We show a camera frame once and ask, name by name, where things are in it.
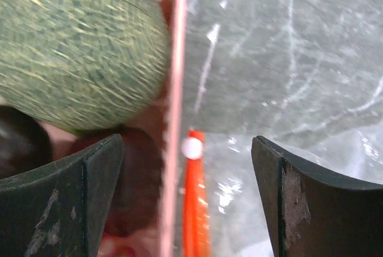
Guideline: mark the pink plastic basket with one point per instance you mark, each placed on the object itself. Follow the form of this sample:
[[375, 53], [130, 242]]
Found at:
[[170, 102]]

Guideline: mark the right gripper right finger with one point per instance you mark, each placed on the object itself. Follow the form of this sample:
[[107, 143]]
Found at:
[[313, 211]]

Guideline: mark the clear bag orange zipper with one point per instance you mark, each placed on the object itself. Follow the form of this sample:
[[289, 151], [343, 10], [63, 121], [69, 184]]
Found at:
[[223, 210]]

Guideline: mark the green netted melon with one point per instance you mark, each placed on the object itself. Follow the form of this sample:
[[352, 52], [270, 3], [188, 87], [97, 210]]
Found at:
[[83, 64]]

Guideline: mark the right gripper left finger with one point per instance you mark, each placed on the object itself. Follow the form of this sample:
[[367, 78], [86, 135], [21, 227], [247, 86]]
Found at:
[[60, 209]]

